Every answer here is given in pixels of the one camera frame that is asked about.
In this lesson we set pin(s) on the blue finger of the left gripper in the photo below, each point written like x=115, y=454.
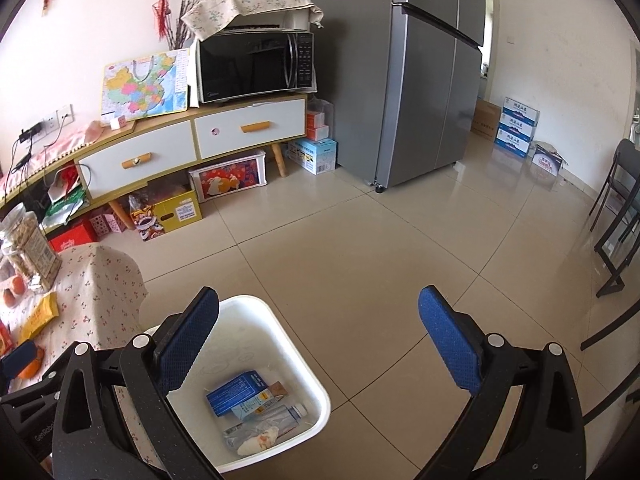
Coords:
x=15, y=362

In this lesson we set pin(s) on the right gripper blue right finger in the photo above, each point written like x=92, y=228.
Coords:
x=546, y=437

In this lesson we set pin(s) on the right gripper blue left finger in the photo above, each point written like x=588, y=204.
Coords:
x=90, y=436

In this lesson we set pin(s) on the blue cardboard box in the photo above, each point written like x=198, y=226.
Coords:
x=241, y=396

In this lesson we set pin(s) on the clear plastic water bottle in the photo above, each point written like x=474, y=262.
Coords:
x=286, y=418

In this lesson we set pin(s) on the white plastic trash bin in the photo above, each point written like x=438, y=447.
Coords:
x=248, y=336

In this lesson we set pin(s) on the yellow snack packet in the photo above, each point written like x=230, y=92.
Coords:
x=42, y=314

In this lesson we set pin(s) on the cherry print tablecloth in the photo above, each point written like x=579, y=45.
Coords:
x=99, y=291

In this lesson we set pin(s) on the clear jar of biscuit sticks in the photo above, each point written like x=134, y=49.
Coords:
x=28, y=250

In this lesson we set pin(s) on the yellow cardboard box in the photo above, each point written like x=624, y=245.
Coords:
x=154, y=216

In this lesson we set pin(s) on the white wooden TV cabinet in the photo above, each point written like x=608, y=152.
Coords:
x=125, y=160

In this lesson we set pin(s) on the black dining chair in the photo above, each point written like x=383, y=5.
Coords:
x=620, y=194

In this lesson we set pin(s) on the red white gift box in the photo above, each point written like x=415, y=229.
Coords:
x=231, y=175

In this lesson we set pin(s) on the colourful map puzzle board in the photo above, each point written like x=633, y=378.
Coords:
x=146, y=87

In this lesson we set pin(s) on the stacked blue white cartons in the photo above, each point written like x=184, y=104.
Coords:
x=516, y=127

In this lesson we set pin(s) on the brown cardboard box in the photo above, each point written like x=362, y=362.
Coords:
x=486, y=119

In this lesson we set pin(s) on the light blue carton box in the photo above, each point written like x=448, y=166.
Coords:
x=316, y=157

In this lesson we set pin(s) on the black microwave oven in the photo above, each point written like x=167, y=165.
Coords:
x=253, y=62

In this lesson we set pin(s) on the floral cloth on microwave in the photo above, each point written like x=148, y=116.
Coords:
x=208, y=17

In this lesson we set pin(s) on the silver double-door refrigerator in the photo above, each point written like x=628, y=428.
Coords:
x=403, y=77

